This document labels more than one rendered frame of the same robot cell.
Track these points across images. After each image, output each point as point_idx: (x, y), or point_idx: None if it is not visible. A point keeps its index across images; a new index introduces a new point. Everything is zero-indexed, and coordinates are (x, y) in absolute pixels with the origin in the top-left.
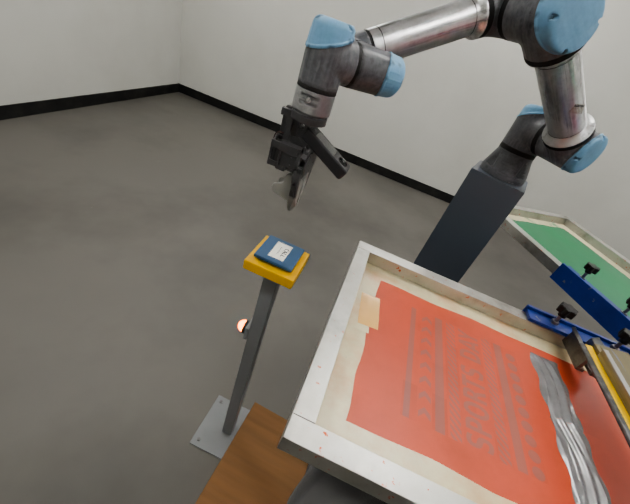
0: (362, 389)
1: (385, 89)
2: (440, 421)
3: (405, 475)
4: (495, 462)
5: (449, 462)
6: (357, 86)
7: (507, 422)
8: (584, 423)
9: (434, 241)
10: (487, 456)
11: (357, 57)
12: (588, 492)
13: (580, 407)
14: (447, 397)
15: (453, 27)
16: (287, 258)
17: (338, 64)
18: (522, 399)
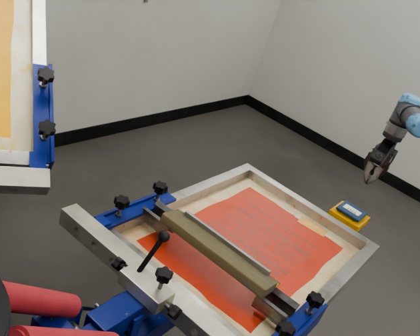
0: (262, 197)
1: (407, 127)
2: (242, 210)
3: (227, 177)
4: (219, 215)
5: (225, 201)
6: (402, 123)
7: (235, 233)
8: (223, 272)
9: None
10: (223, 214)
11: (403, 108)
12: None
13: (233, 281)
14: (253, 221)
15: None
16: (346, 209)
17: (397, 109)
18: (245, 252)
